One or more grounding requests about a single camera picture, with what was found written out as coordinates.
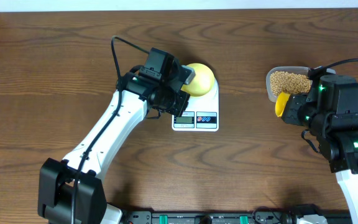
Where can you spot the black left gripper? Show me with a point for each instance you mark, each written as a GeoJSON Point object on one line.
{"type": "Point", "coordinates": [182, 101]}

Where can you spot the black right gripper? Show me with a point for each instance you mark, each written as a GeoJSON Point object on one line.
{"type": "Point", "coordinates": [289, 115]}

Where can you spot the yellow measuring scoop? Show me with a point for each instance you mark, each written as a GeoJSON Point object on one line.
{"type": "Point", "coordinates": [281, 102]}

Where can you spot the pale yellow bowl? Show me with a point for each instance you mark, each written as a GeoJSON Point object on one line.
{"type": "Point", "coordinates": [203, 81]}

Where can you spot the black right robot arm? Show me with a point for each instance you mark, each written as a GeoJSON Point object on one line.
{"type": "Point", "coordinates": [329, 112]}

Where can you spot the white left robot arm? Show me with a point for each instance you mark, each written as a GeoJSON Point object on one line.
{"type": "Point", "coordinates": [71, 190]}

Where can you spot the white digital kitchen scale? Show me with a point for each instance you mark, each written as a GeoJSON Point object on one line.
{"type": "Point", "coordinates": [201, 114]}

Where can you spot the clear container of soybeans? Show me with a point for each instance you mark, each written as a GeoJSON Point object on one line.
{"type": "Point", "coordinates": [292, 80]}

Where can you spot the black mounting rail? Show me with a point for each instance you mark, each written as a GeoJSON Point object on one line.
{"type": "Point", "coordinates": [307, 213]}

